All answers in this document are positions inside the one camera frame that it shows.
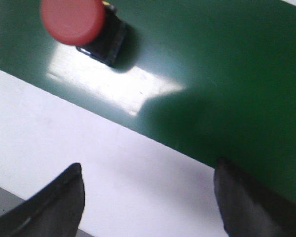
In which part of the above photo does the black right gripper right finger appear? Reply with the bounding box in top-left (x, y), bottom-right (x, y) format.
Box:
top-left (214, 158), bottom-right (296, 237)

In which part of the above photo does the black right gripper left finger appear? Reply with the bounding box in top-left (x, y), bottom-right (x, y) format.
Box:
top-left (0, 163), bottom-right (85, 237)

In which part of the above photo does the red mushroom push button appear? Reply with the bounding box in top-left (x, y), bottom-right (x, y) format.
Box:
top-left (40, 0), bottom-right (126, 66)

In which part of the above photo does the green conveyor belt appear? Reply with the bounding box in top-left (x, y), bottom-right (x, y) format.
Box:
top-left (0, 0), bottom-right (296, 203)

